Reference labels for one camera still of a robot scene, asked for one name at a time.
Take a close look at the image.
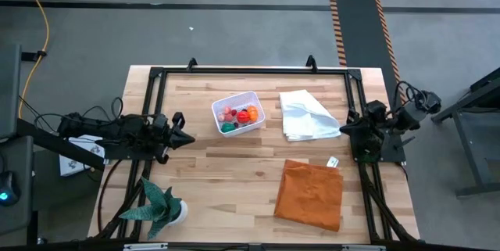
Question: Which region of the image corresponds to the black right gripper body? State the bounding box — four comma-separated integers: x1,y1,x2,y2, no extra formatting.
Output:
353,99,391,154

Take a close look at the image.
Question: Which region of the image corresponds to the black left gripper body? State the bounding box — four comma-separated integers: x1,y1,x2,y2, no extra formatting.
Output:
150,111,187,165

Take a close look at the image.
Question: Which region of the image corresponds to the white folded cloth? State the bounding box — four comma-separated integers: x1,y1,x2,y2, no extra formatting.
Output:
279,88,342,142

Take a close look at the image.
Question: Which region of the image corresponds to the green plant in white pot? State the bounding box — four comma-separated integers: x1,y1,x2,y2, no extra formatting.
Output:
117,176,189,242

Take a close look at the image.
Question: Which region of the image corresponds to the white perforated plastic basket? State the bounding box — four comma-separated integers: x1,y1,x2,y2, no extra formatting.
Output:
211,91,266,138

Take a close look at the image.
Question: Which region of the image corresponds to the black striped-edge floor mat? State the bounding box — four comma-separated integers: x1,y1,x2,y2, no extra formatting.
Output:
327,0,410,120

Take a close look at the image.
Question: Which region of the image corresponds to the orange folded cloth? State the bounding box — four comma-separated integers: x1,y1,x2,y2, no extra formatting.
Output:
273,159,345,233

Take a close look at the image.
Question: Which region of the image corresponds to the white printed box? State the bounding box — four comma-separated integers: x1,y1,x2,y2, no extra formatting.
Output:
58,134,106,177

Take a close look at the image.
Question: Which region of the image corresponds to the black side table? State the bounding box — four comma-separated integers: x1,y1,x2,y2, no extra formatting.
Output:
430,66,500,198

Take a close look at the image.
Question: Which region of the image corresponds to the black support beam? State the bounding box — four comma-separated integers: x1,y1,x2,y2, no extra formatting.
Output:
15,119,107,171

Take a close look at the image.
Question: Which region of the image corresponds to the grey desk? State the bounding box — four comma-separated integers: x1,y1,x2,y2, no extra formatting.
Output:
0,42,35,237

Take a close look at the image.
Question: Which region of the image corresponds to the black computer mouse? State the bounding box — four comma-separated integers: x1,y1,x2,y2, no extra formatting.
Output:
0,170,20,207

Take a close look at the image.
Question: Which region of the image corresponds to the dark cable loop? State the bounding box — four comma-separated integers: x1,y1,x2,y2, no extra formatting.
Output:
96,159,123,229

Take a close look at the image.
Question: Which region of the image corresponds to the black metal table frame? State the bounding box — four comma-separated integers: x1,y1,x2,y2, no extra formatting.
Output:
92,54,422,244

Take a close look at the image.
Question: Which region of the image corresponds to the silver metal bracket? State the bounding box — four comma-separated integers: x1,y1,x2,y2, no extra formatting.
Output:
123,242,169,251
341,244,387,251

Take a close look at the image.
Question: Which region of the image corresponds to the black cable clamp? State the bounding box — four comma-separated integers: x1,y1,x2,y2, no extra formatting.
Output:
20,49,48,63

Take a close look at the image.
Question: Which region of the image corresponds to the yellow cable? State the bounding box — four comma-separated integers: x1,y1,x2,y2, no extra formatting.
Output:
14,0,51,120

